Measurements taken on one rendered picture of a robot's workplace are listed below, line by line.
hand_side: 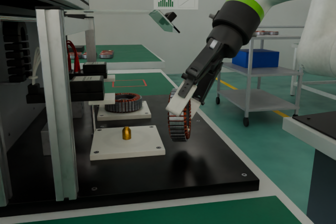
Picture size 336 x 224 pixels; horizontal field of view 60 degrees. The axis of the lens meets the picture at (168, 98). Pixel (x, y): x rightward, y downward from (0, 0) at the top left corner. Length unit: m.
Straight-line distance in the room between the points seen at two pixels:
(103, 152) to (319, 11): 0.71
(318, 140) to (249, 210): 0.41
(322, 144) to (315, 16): 0.37
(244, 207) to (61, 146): 0.30
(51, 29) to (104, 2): 5.53
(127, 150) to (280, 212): 0.30
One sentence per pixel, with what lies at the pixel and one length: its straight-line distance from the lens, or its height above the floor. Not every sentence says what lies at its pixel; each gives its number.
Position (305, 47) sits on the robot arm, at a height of 0.96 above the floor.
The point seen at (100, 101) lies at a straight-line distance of 0.61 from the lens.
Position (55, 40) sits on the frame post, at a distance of 0.42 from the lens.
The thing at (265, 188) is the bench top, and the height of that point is 0.75.
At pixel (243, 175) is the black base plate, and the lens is 0.55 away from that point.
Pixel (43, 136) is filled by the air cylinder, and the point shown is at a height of 0.81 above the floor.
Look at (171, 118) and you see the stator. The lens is 0.56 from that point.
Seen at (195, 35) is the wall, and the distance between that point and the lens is 6.16.
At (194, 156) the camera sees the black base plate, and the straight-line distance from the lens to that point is 0.60.
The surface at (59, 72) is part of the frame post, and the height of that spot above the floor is 0.97.
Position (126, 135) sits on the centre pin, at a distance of 0.65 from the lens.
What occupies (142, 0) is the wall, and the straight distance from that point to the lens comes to 5.98.
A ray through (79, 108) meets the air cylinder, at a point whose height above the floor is 0.80.
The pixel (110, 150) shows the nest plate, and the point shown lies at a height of 0.78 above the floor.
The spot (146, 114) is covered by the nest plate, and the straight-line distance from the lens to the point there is 0.83.
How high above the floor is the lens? 1.03
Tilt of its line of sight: 14 degrees down
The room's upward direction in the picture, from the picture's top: straight up
